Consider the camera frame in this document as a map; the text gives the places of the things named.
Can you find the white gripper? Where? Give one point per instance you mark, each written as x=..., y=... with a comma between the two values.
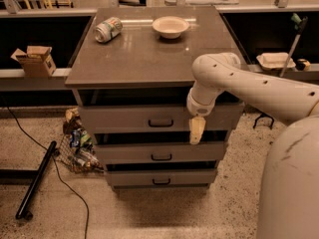
x=197, y=108

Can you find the grey drawer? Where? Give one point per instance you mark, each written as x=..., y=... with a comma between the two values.
x=160, y=178
x=135, y=119
x=162, y=152

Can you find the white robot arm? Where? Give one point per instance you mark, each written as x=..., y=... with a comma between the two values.
x=286, y=100

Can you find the white robot base body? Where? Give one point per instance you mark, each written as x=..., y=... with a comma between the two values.
x=289, y=196

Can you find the grey drawer cabinet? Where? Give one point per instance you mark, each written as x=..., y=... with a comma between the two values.
x=141, y=68

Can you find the open cardboard box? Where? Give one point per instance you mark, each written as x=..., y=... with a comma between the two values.
x=37, y=61

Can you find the white paper bowl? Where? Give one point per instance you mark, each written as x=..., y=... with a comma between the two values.
x=170, y=27

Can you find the white takeout container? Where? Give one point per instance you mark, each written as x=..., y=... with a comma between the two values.
x=272, y=61

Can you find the yellow tape measure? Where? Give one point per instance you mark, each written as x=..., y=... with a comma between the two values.
x=302, y=65

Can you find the crushed green soda can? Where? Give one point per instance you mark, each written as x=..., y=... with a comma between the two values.
x=108, y=30

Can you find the reacher grabber tool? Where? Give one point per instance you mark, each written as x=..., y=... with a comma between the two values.
x=299, y=25

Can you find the black metal table leg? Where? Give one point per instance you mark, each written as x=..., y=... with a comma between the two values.
x=23, y=210

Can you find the wire basket with trash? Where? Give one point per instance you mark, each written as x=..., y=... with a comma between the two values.
x=76, y=148

